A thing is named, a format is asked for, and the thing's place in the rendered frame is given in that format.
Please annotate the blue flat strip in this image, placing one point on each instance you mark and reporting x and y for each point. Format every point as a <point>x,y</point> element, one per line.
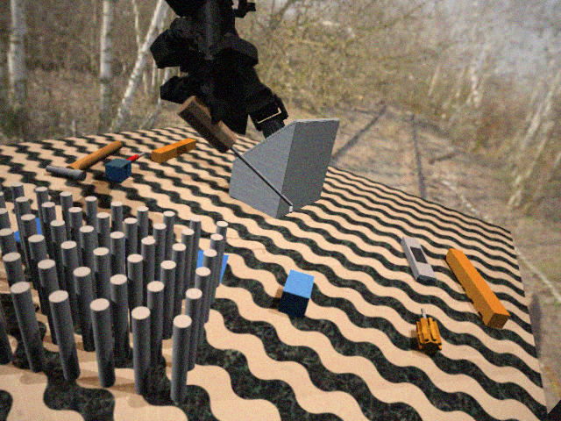
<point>200,254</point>

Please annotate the orange rectangular bar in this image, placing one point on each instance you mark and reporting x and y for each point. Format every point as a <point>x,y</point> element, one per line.
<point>171,151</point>
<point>482,297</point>

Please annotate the blue cube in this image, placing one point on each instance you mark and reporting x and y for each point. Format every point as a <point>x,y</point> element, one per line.
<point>118,170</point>
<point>296,294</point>

